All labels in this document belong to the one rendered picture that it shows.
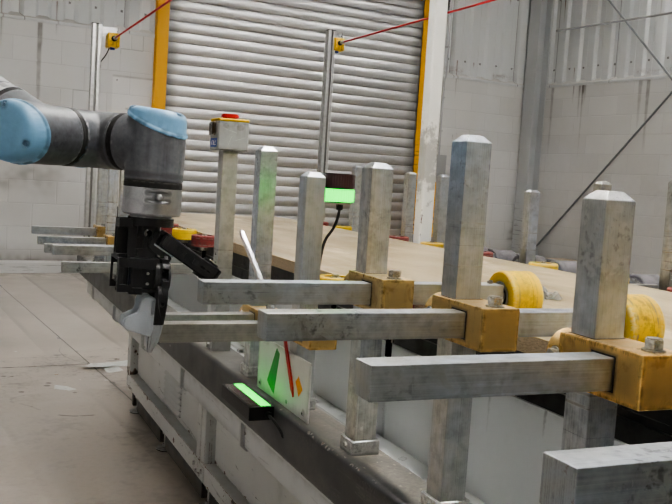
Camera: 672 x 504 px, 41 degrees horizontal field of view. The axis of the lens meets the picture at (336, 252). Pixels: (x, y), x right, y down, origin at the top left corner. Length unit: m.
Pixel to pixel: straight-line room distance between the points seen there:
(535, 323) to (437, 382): 0.38
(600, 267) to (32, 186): 8.39
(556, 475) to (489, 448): 0.91
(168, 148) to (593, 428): 0.77
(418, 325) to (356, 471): 0.34
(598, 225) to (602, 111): 10.14
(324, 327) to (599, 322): 0.29
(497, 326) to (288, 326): 0.24
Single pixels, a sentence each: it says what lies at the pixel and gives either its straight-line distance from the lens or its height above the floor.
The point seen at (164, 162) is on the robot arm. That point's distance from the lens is 1.37.
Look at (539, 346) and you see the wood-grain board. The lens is 1.28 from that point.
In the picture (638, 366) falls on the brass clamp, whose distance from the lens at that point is 0.82.
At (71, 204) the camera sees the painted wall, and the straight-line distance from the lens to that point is 9.16.
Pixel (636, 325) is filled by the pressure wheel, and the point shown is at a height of 0.95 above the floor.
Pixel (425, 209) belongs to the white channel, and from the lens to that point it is 3.13.
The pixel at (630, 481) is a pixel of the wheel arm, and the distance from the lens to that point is 0.53.
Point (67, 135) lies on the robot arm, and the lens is 1.38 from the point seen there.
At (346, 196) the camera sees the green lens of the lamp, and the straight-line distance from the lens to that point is 1.53.
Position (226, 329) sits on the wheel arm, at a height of 0.85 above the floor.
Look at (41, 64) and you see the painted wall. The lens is 9.13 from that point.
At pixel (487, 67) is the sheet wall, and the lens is 11.45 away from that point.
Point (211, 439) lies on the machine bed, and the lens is 2.94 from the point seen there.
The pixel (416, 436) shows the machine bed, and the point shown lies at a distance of 1.62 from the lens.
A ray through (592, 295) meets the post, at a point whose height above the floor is 1.01.
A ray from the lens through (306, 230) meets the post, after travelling 1.52.
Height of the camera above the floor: 1.11
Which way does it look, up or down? 5 degrees down
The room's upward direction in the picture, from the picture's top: 4 degrees clockwise
